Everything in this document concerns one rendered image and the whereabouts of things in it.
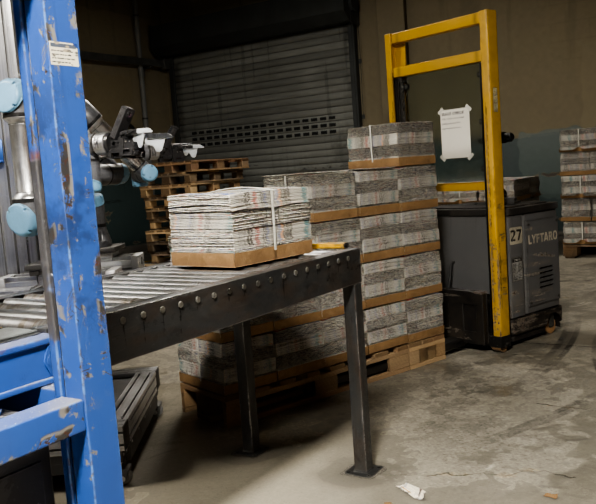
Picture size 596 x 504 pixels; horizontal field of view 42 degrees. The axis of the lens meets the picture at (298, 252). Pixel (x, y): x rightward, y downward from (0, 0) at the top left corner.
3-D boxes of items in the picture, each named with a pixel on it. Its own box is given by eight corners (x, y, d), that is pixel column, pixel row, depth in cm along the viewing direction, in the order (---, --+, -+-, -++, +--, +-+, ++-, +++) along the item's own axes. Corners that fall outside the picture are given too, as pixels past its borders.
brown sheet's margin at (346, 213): (264, 222, 386) (263, 213, 385) (307, 216, 404) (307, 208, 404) (314, 222, 357) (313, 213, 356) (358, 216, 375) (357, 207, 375)
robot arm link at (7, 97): (62, 233, 274) (46, 78, 268) (32, 238, 260) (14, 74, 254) (36, 234, 278) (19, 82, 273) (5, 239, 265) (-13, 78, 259)
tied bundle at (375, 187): (309, 217, 404) (305, 173, 402) (348, 212, 423) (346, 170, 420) (360, 217, 375) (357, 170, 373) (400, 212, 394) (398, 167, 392)
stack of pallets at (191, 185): (203, 251, 1126) (195, 162, 1112) (257, 250, 1080) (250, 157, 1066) (143, 264, 1011) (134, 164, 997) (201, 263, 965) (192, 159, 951)
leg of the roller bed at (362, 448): (360, 466, 279) (348, 281, 272) (374, 468, 276) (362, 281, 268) (353, 472, 274) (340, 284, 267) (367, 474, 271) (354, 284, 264)
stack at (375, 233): (180, 411, 360) (164, 235, 351) (360, 359, 432) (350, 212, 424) (227, 429, 330) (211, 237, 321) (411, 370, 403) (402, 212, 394)
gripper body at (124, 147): (147, 157, 250) (117, 160, 255) (147, 131, 250) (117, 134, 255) (133, 154, 243) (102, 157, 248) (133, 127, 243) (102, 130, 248)
